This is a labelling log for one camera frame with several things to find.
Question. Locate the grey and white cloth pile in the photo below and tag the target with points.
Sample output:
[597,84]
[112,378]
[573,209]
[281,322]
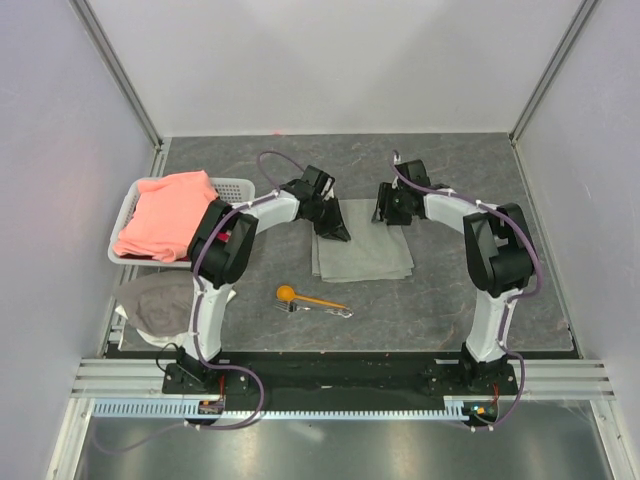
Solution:
[159,307]

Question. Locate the right aluminium frame post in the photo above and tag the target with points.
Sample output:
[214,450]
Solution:
[560,55]

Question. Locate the grey cloth napkin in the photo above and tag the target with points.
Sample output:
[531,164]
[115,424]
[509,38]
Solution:
[376,251]

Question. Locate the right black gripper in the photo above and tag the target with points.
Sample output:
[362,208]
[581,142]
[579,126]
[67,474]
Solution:
[386,190]

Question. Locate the clear-handled metal fork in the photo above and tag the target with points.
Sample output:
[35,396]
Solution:
[293,307]

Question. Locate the left aluminium frame post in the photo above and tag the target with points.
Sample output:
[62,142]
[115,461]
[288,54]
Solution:
[102,43]

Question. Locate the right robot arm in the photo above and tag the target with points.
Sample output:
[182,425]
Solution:
[499,252]

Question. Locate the white plastic basket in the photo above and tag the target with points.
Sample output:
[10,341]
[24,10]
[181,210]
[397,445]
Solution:
[230,190]

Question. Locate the salmon pink folded cloth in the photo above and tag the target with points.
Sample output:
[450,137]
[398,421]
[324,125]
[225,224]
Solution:
[166,216]

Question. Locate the aluminium frame post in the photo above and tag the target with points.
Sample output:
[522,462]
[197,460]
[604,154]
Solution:
[560,55]
[102,43]

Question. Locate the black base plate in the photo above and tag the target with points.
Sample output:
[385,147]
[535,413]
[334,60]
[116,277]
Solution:
[430,373]

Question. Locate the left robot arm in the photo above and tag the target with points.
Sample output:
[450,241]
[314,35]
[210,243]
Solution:
[221,247]

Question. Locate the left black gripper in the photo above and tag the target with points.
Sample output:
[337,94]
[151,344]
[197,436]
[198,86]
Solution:
[336,218]

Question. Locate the blue-grey cable duct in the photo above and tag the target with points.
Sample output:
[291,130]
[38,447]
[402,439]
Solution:
[195,409]

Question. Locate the dark red cloth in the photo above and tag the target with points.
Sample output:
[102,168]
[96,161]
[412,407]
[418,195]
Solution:
[223,237]

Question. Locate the orange plastic spoon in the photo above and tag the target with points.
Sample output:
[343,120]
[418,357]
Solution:
[288,294]

